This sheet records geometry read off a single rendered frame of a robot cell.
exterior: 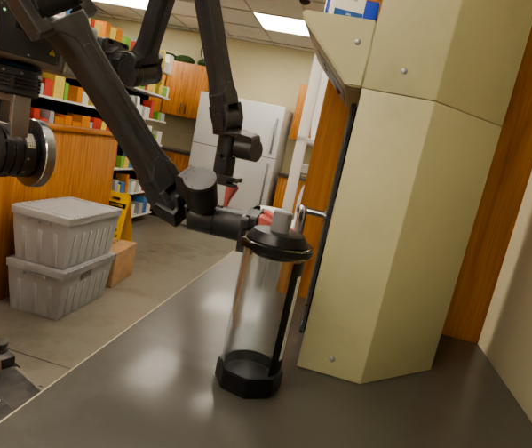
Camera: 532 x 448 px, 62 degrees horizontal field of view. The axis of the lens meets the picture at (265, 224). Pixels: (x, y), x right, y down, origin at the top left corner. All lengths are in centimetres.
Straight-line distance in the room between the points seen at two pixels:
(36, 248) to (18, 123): 164
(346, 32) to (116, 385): 61
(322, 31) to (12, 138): 93
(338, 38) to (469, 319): 74
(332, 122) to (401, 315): 50
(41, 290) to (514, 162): 259
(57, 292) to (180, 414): 236
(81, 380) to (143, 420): 11
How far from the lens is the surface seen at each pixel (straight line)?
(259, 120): 574
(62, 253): 286
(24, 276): 304
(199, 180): 75
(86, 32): 80
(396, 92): 72
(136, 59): 136
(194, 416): 63
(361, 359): 78
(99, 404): 63
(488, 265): 115
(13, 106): 139
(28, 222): 295
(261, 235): 60
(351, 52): 73
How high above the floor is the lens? 130
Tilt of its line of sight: 10 degrees down
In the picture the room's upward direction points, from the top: 12 degrees clockwise
